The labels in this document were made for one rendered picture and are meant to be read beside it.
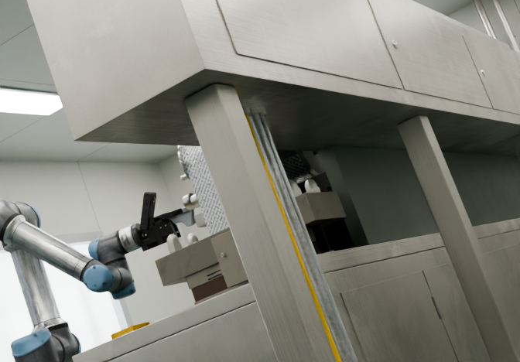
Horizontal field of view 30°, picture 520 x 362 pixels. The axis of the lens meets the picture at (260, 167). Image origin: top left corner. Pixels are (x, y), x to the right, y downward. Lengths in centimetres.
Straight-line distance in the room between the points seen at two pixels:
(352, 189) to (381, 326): 33
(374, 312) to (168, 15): 90
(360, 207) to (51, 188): 575
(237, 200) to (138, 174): 740
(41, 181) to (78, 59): 628
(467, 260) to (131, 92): 104
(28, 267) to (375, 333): 134
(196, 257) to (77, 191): 594
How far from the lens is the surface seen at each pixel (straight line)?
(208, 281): 211
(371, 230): 220
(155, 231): 286
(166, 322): 209
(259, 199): 138
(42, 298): 301
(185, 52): 136
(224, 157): 140
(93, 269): 277
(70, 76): 148
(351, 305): 195
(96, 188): 822
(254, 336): 199
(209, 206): 231
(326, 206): 204
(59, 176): 792
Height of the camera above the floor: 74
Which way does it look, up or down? 11 degrees up
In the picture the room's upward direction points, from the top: 20 degrees counter-clockwise
